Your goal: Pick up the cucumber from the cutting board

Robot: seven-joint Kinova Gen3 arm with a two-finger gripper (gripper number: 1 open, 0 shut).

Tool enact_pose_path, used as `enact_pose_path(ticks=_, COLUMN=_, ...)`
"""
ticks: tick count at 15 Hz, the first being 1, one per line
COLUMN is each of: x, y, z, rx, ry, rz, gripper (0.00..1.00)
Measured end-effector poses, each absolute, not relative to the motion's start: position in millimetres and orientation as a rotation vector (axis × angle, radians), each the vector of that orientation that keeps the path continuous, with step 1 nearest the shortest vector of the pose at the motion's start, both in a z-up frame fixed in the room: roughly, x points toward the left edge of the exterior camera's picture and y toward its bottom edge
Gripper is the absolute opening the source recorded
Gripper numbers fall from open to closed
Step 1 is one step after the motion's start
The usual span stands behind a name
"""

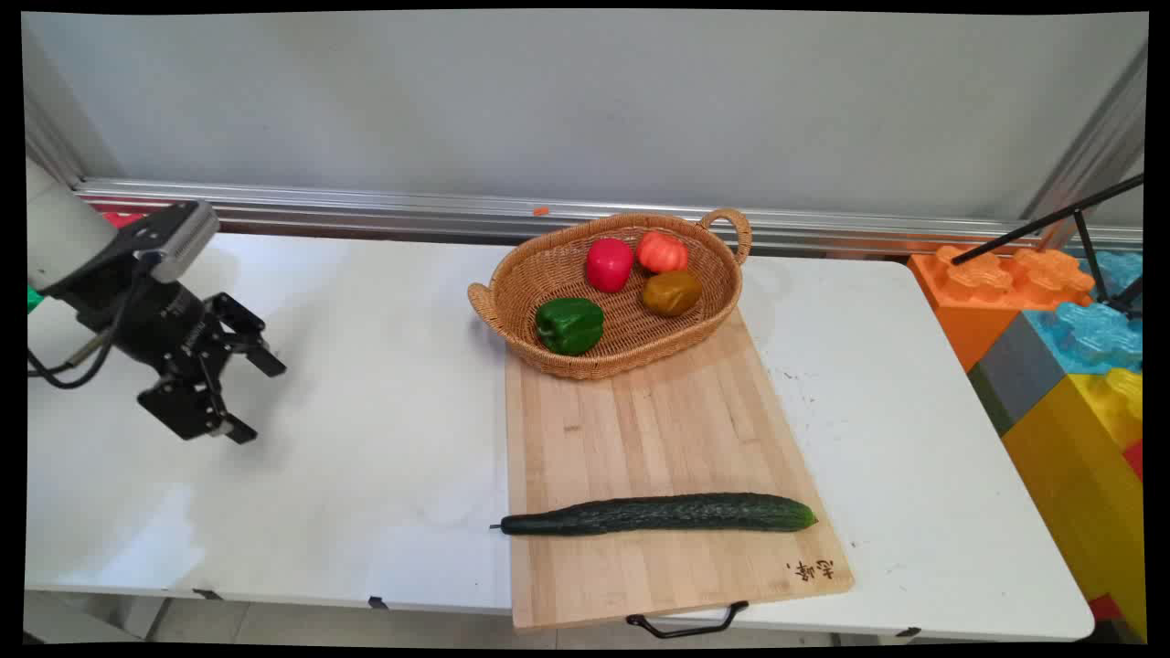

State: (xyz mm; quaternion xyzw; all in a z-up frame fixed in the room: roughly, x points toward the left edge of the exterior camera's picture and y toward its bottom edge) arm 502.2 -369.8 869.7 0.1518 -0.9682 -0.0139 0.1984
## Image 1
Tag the aluminium frame post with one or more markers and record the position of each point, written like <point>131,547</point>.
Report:
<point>50,137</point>
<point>1097,137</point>

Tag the long green cucumber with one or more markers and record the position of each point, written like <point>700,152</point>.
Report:
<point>658,514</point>

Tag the woven wicker basket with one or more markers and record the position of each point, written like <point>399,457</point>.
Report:
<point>631,343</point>

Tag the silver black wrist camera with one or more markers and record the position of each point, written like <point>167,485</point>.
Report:
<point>178,239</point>

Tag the black tripod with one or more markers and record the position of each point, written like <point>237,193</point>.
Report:
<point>1042,222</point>

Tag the blue giant building block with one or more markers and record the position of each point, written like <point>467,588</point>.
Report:
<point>1097,334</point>

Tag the green bell pepper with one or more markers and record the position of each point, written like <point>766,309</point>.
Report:
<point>570,325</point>

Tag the grey giant building block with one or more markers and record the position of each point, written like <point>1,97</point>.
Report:
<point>1015,375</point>

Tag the aluminium frame rail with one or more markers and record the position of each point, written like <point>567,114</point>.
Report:
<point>411,208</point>

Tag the brown yellow bell pepper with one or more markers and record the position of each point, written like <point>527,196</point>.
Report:
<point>672,292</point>

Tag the orange giant building block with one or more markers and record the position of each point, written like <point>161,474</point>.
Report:
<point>978,292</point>

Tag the yellow giant building block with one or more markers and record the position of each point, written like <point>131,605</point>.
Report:
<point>1079,475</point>

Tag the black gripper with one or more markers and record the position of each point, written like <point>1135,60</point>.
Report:
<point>160,320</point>

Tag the orange tomato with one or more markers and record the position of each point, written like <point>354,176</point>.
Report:
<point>662,252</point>

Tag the red giant building block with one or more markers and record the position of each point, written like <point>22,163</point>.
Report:
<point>1135,457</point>

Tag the wooden cutting board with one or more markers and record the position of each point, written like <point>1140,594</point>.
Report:
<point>658,439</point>

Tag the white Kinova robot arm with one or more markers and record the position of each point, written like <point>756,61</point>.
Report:
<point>64,224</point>

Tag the red apple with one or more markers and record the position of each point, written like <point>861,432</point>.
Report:
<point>609,264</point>

